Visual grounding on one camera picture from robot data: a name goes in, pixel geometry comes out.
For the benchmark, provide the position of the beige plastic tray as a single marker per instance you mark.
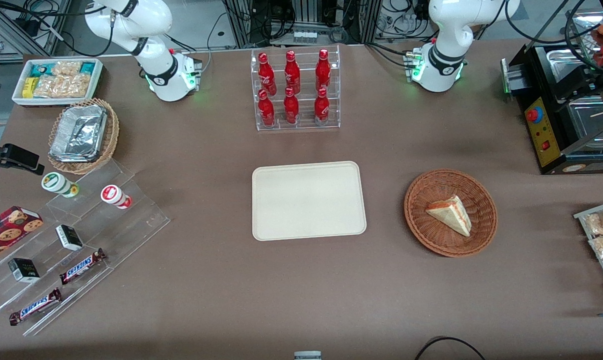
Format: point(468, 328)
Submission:
point(309, 200)

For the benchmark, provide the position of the round brown wicker basket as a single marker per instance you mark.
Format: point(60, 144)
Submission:
point(431, 240)

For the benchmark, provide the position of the triangular wrapped sandwich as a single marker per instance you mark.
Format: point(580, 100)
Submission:
point(451, 215)

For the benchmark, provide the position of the oval wicker basket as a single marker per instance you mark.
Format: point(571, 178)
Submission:
point(112, 131)

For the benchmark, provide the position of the clear acrylic bottle rack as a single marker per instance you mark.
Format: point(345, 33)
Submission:
point(306, 126)

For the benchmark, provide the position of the red cola bottle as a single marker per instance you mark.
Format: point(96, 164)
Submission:
point(323, 70)
point(292, 72)
point(322, 107)
point(291, 107)
point(266, 110)
point(267, 75)

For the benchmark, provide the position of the clear acrylic step shelf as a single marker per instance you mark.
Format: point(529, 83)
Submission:
point(131, 220)

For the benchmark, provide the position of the red lid yogurt cup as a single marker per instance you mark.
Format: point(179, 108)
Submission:
point(112, 194)

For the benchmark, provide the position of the silver foil packets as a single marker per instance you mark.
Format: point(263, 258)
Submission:
point(79, 134)

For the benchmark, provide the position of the snickers chocolate bar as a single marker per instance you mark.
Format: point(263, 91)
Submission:
point(35, 306)
point(83, 266)

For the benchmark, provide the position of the small black carton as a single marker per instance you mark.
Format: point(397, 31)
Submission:
point(69, 238)
point(23, 270)

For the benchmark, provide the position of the red emergency stop button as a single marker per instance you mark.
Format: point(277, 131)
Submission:
point(534, 115)

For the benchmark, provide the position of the teal snack packet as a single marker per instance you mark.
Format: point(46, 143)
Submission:
point(39, 68)
point(87, 66)

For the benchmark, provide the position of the green lid yogurt cup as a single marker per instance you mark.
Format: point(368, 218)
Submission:
point(56, 183)

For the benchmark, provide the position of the clear rice cracker bag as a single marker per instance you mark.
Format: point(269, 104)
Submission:
point(61, 86)
point(67, 68)

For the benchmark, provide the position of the black countertop warmer machine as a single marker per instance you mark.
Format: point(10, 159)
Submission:
point(561, 100)

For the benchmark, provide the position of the yellow snack packet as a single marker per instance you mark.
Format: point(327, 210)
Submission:
point(29, 88)

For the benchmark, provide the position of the white rectangular snack bin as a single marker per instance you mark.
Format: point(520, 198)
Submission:
point(17, 97)

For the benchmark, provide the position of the red tartan cookie box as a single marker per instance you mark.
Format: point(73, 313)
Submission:
point(9, 230)

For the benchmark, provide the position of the aluminium frame rack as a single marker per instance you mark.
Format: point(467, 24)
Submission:
point(306, 20)

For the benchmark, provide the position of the black clamp mount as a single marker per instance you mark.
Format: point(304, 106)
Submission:
point(16, 156)

